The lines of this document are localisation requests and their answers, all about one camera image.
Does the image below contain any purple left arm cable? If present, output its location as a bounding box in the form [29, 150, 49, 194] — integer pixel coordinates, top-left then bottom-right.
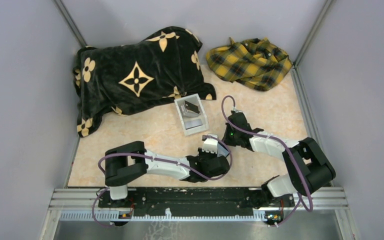
[91, 134, 234, 229]

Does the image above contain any white plastic card tray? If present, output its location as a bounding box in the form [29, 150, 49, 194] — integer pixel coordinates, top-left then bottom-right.
[174, 93, 210, 136]

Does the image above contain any dark card in tray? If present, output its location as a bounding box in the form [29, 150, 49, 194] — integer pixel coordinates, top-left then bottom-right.
[183, 101, 200, 118]

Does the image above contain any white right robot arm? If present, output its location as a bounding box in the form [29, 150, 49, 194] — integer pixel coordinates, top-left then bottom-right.
[222, 110, 336, 206]

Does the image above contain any aluminium frame rail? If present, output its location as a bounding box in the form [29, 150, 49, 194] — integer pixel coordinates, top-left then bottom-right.
[40, 186, 355, 240]

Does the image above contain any yellow plaid cloth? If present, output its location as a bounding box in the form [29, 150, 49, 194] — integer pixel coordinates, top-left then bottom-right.
[205, 37, 293, 92]

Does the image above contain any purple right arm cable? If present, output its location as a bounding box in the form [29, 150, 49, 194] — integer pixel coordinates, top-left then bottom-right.
[220, 95, 314, 228]

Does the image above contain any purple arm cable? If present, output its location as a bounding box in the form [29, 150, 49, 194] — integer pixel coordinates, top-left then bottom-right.
[91, 134, 234, 229]
[220, 95, 314, 228]

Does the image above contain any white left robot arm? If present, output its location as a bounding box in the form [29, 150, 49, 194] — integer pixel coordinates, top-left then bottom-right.
[98, 138, 233, 207]

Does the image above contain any black floral velvet blanket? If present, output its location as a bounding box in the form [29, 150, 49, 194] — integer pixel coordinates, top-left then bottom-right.
[72, 26, 217, 138]

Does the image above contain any black leather card holder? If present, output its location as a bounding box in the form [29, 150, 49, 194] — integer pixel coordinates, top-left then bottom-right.
[217, 143, 231, 158]

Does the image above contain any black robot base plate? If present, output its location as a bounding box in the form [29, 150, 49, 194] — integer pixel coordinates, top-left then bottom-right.
[98, 187, 295, 217]

